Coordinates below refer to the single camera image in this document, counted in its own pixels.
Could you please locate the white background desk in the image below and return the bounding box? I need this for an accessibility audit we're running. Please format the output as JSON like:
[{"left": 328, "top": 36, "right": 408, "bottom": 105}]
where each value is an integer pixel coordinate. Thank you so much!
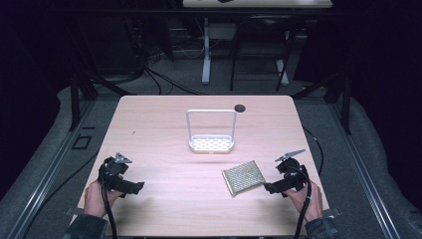
[{"left": 182, "top": 0, "right": 333, "bottom": 86}]

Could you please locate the long black floor cable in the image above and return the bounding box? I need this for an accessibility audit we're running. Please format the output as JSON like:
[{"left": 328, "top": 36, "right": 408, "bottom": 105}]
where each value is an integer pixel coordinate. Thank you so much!
[{"left": 19, "top": 150, "right": 101, "bottom": 239}]

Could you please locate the person's left hand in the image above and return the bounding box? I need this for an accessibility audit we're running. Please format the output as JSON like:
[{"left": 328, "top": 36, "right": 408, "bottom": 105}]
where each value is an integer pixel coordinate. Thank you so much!
[{"left": 83, "top": 179, "right": 122, "bottom": 219}]

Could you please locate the thin black cable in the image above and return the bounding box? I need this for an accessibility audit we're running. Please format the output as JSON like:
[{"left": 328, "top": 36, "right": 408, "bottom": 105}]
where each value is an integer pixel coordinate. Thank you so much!
[{"left": 302, "top": 125, "right": 324, "bottom": 176}]

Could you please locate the grey table corner bracket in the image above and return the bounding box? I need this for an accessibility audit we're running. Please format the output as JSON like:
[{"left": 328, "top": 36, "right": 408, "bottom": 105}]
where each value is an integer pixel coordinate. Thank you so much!
[
  {"left": 323, "top": 207, "right": 342, "bottom": 218},
  {"left": 64, "top": 206, "right": 86, "bottom": 217}
]

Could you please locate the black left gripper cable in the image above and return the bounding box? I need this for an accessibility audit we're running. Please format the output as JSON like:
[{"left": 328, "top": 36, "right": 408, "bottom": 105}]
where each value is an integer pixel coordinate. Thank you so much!
[{"left": 100, "top": 160, "right": 118, "bottom": 239}]

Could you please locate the black rectangular floor frame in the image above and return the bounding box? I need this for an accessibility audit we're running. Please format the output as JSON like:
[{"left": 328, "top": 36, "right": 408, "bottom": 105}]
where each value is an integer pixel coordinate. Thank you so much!
[{"left": 71, "top": 134, "right": 94, "bottom": 150}]

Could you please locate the black floor cable bundle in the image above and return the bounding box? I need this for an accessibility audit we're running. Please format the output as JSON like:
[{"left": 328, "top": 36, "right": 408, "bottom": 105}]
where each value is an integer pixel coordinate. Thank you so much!
[{"left": 125, "top": 19, "right": 208, "bottom": 97}]

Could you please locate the person's right hand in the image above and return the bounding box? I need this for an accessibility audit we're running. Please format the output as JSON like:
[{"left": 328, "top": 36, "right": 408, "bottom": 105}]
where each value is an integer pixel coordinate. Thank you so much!
[{"left": 284, "top": 179, "right": 324, "bottom": 223}]

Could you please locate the black chair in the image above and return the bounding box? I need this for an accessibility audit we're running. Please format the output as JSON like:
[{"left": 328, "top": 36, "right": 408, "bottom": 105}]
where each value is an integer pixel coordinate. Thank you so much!
[{"left": 229, "top": 14, "right": 299, "bottom": 93}]

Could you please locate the white sponge holder rack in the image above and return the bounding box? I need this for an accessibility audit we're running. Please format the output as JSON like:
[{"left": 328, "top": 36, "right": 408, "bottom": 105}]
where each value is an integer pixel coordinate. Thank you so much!
[{"left": 185, "top": 109, "right": 239, "bottom": 155}]

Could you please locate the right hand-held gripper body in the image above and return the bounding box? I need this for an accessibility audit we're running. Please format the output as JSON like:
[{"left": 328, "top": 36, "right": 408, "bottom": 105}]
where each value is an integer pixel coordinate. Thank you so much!
[{"left": 274, "top": 148, "right": 310, "bottom": 192}]

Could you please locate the black horizontal frame bar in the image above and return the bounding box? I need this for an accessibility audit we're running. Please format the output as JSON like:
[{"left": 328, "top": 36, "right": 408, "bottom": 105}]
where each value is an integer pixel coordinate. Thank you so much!
[{"left": 49, "top": 7, "right": 332, "bottom": 16}]

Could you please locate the black metal frame stand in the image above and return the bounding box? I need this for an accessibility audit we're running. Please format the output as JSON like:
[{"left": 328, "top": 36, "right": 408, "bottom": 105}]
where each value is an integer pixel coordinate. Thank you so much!
[
  {"left": 65, "top": 19, "right": 137, "bottom": 132},
  {"left": 291, "top": 66, "right": 353, "bottom": 135}
]

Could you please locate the aluminium floor rail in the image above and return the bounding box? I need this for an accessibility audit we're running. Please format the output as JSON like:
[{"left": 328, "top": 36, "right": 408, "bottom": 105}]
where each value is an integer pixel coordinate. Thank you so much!
[
  {"left": 327, "top": 102, "right": 403, "bottom": 239},
  {"left": 6, "top": 99, "right": 98, "bottom": 239}
]

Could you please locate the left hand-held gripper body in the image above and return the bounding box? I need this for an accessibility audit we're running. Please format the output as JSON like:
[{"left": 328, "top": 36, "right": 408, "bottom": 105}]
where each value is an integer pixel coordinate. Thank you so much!
[{"left": 97, "top": 151, "right": 133, "bottom": 193}]

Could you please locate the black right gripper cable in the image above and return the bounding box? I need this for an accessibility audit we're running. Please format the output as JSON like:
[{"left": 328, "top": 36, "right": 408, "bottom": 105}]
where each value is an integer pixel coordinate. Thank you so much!
[{"left": 285, "top": 164, "right": 314, "bottom": 239}]

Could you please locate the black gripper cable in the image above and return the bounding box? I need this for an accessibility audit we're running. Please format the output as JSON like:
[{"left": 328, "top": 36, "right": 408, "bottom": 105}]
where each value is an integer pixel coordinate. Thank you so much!
[
  {"left": 100, "top": 160, "right": 118, "bottom": 239},
  {"left": 285, "top": 164, "right": 314, "bottom": 239}
]

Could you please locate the gold mesh scouring pad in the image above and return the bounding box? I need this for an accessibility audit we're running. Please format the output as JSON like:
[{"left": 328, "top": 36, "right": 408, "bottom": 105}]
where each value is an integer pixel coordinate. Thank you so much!
[{"left": 221, "top": 159, "right": 267, "bottom": 197}]

